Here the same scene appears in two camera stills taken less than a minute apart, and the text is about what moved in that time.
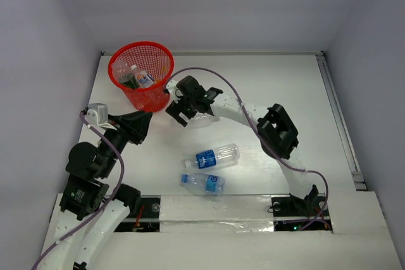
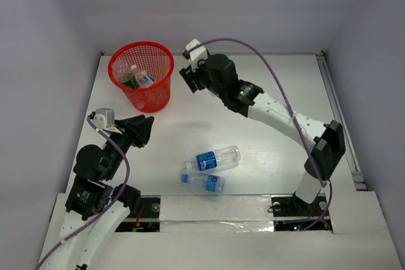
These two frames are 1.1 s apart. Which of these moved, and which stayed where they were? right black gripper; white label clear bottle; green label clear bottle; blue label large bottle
Moved: right black gripper
Stayed: green label clear bottle; white label clear bottle; blue label large bottle
